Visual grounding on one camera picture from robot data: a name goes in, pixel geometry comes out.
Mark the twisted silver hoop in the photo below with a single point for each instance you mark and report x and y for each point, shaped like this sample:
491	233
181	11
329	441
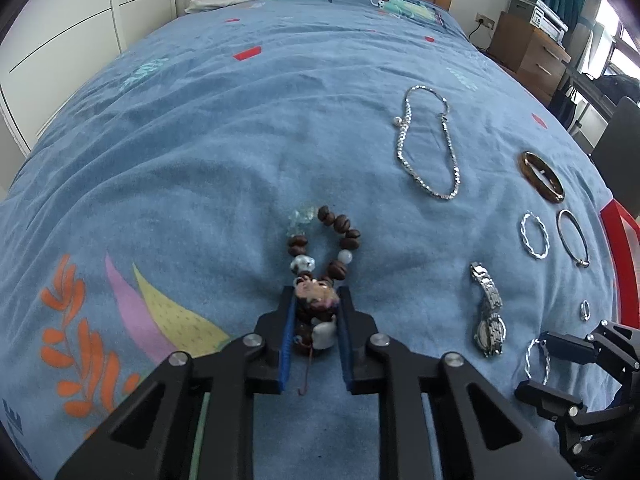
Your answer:
524	235
527	360

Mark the black bag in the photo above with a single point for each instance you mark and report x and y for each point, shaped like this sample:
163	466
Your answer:
562	107

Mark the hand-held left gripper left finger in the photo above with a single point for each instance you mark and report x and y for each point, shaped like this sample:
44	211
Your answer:
286	340

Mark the white wardrobe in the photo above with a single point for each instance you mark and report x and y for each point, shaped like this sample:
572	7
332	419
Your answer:
75	10

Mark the thin silver bangle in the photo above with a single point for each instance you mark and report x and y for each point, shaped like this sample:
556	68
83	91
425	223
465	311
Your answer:
581	261

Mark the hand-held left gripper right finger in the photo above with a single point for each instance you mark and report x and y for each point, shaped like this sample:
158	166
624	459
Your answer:
345	340

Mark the wooden drawer cabinet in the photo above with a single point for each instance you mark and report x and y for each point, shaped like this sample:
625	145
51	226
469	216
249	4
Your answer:
530	50

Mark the black chair back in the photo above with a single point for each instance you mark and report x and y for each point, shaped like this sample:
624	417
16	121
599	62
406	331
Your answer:
620	145

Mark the white printer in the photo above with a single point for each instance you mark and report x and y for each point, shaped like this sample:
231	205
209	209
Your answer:
537	12

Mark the brown stone bangle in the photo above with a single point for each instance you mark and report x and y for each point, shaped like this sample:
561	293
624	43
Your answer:
526	165

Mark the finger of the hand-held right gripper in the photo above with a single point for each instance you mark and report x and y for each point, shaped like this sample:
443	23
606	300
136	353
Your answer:
575	347
550	400

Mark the blue printed blanket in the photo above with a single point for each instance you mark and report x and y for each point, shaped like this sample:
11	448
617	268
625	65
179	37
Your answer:
250	135

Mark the silver wristwatch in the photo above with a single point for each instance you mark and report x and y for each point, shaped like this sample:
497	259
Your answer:
489	332

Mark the red jewelry box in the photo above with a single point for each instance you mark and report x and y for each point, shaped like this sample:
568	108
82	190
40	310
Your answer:
617	240

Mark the wall socket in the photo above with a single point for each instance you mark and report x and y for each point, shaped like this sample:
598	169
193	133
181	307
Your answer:
485	21

